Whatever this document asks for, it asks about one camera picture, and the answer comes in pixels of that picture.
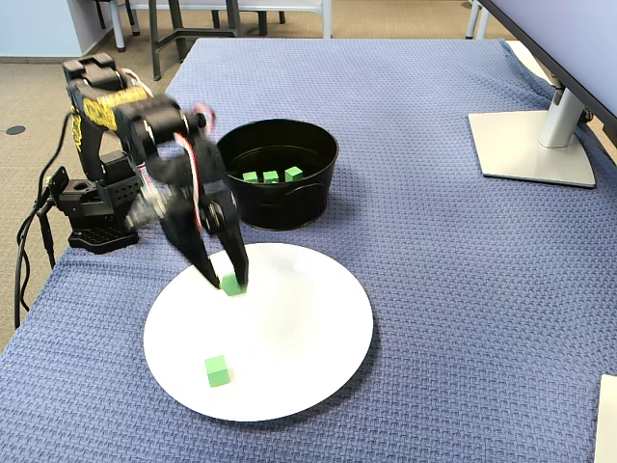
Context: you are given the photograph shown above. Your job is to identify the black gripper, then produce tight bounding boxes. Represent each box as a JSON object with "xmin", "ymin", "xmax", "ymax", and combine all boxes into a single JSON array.
[{"xmin": 144, "ymin": 139, "xmax": 251, "ymax": 293}]

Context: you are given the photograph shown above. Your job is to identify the white round plate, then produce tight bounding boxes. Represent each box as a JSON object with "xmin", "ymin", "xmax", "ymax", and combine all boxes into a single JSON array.
[{"xmin": 143, "ymin": 241, "xmax": 375, "ymax": 424}]

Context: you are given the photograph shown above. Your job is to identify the black metal bucket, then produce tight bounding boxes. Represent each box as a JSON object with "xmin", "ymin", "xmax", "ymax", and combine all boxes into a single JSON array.
[{"xmin": 215, "ymin": 119, "xmax": 340, "ymax": 232}]

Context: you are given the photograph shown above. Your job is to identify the blue woven tablecloth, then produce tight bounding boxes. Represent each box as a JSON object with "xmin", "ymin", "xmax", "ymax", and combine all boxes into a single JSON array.
[{"xmin": 0, "ymin": 37, "xmax": 617, "ymax": 463}]

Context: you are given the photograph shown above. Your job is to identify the grey table legs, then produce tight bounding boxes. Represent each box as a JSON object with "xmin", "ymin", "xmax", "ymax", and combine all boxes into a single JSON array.
[{"xmin": 465, "ymin": 0, "xmax": 493, "ymax": 40}]

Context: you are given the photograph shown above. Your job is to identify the dark framed computer monitor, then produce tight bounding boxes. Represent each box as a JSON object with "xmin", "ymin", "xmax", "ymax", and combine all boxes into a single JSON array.
[{"xmin": 479, "ymin": 0, "xmax": 617, "ymax": 122}]

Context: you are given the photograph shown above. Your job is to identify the white flat panel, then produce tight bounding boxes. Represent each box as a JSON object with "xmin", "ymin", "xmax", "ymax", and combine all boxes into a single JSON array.
[{"xmin": 594, "ymin": 373, "xmax": 617, "ymax": 463}]

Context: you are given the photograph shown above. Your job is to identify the black wire bucket handle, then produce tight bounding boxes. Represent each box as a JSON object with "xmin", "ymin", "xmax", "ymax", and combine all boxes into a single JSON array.
[{"xmin": 282, "ymin": 180, "xmax": 332, "ymax": 195}]

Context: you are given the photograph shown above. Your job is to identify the black power cable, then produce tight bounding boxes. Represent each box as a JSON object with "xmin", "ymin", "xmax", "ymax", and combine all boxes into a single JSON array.
[{"xmin": 18, "ymin": 180, "xmax": 57, "ymax": 305}]

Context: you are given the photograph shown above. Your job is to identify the black wavy cable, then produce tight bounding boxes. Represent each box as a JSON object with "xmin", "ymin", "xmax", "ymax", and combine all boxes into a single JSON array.
[{"xmin": 10, "ymin": 110, "xmax": 72, "ymax": 333}]

